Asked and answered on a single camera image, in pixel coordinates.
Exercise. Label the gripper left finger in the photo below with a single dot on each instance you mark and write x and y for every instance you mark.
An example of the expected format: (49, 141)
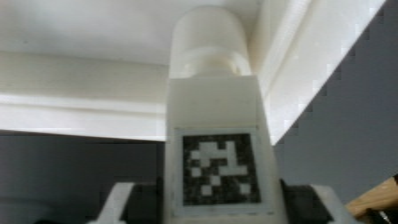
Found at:
(113, 205)

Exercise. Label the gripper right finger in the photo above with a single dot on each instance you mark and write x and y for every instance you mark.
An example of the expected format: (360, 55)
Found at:
(337, 211)

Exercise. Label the white leg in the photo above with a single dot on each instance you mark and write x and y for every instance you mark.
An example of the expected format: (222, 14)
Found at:
(220, 182)

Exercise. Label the white square tabletop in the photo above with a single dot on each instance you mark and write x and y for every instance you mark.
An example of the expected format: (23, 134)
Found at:
(85, 53)

